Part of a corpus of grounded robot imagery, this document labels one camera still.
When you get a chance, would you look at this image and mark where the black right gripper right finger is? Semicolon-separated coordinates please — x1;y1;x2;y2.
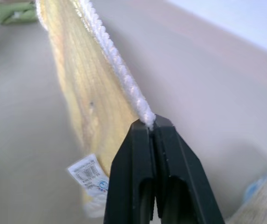
151;115;226;224

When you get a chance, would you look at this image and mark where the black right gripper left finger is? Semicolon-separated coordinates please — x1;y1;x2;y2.
103;122;157;224

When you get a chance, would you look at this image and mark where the pale yellow white-edged towel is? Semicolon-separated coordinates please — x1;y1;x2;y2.
34;0;157;212

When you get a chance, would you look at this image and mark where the green cloth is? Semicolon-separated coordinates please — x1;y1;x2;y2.
0;0;38;26

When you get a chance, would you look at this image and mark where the blue and beige cloth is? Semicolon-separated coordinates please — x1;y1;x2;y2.
226;162;267;224

